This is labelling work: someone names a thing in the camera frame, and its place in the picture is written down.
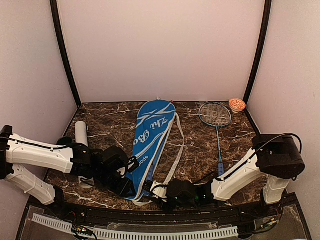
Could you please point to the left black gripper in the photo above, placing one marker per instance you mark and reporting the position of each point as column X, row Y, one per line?
column 124, row 189

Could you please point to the white shuttlecock tube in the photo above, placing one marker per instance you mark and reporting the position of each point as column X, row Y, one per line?
column 82, row 138

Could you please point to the blue racket bag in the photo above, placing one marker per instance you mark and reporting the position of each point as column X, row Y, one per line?
column 154, row 123

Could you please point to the blue badminton racket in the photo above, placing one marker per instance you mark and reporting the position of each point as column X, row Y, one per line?
column 216, row 115

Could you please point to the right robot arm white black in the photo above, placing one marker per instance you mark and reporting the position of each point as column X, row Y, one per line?
column 273, row 155

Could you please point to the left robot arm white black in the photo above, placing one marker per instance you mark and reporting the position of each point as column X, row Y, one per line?
column 109, row 167

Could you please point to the small circuit board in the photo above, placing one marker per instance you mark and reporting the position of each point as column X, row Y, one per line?
column 78, row 229

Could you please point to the black cup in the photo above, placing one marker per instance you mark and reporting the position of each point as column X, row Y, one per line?
column 65, row 140

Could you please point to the orange patterned small bowl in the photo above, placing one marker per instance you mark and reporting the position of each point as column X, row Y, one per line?
column 236, row 105

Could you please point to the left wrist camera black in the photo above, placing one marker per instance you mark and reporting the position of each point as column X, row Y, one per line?
column 129, row 166

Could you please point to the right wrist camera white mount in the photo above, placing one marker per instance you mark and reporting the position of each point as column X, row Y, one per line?
column 156, row 190

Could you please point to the black front table rail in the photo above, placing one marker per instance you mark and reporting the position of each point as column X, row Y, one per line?
column 244, row 214

